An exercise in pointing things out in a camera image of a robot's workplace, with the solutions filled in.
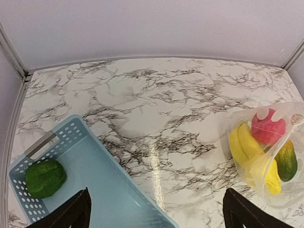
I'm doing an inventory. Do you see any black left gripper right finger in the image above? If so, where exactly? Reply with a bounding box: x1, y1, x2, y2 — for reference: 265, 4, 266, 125
223, 188, 290, 228

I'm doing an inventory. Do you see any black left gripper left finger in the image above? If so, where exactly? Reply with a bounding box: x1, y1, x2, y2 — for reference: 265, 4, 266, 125
27, 188, 92, 228

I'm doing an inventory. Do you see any dark green toy pepper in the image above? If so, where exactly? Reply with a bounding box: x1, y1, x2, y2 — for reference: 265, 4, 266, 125
25, 160, 67, 199

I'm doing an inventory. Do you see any yellow toy banana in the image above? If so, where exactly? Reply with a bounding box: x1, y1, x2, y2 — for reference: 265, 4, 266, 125
229, 123, 264, 167

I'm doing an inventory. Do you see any green orange toy mango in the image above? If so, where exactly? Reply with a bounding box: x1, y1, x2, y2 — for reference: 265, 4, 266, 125
275, 140, 298, 182

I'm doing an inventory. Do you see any clear zip top bag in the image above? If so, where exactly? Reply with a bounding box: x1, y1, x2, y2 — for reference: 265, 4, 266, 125
220, 102, 304, 209

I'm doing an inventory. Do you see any red toy apple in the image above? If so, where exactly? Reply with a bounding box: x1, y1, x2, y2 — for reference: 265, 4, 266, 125
251, 108, 286, 146

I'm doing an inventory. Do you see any yellow toy pear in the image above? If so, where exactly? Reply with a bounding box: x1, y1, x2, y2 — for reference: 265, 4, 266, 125
244, 156, 281, 194

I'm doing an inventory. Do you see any light blue plastic basket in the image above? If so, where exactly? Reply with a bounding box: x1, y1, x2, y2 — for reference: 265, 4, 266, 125
9, 115, 177, 228

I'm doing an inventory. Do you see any right aluminium frame post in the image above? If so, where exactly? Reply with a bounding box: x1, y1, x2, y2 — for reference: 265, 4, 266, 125
281, 39, 304, 71

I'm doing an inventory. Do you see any aluminium frame post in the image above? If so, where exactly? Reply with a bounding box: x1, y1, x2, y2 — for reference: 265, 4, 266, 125
281, 39, 304, 71
0, 27, 32, 168

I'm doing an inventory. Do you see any left aluminium frame post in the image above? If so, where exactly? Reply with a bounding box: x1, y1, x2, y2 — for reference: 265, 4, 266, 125
0, 27, 32, 168

